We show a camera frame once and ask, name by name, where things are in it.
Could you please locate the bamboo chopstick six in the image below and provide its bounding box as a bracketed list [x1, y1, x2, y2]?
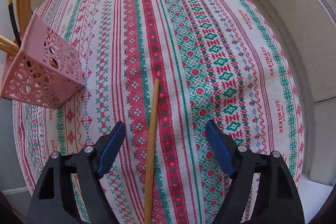
[0, 43, 18, 56]

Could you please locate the bamboo chopstick three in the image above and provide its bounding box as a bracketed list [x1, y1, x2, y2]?
[143, 79, 159, 224]

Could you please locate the pink perforated utensil basket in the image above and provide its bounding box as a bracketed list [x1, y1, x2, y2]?
[1, 13, 85, 109]

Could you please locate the patterned striped tablecloth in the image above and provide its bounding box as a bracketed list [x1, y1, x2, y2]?
[13, 0, 304, 223]

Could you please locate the bamboo chopstick one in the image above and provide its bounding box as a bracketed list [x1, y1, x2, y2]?
[0, 35, 19, 52]

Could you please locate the black chopstick gold band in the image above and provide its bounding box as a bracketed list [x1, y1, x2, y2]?
[7, 0, 22, 48]

